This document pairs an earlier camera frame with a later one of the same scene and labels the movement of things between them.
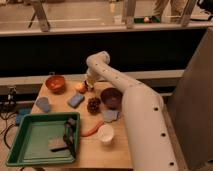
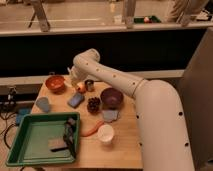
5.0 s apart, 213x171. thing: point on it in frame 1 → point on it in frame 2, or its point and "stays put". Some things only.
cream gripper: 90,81 → 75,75
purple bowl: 111,97 stays put
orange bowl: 56,84 stays put
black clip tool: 68,138 stays put
